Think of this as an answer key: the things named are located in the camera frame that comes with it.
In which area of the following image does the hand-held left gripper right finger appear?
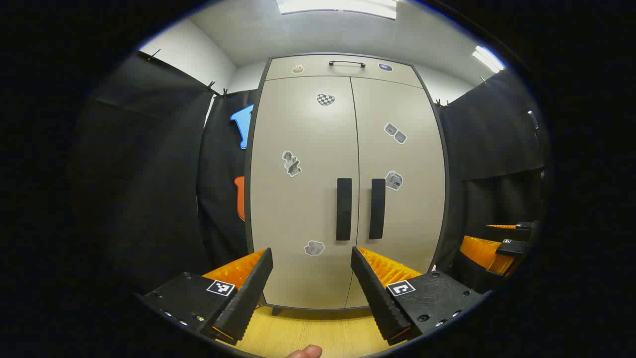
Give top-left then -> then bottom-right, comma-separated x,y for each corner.
350,246 -> 493,346

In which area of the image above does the black backdrop cloth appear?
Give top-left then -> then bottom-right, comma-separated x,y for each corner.
70,50 -> 260,301
434,69 -> 553,295

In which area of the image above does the beige double-door shoe cabinet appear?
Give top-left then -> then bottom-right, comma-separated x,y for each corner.
243,52 -> 450,316

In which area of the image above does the large ceiling light panel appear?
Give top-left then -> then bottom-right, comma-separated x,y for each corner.
276,0 -> 398,20

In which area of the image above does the small ceiling light panel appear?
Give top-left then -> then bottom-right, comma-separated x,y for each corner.
472,46 -> 506,74

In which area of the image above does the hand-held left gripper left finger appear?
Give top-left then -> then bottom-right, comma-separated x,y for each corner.
135,247 -> 274,346

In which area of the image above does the cabinet door with box stickers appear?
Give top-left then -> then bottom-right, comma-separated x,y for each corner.
345,77 -> 446,309

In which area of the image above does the black cabinet door handle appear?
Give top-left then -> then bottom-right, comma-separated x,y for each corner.
336,178 -> 353,242
369,178 -> 387,240

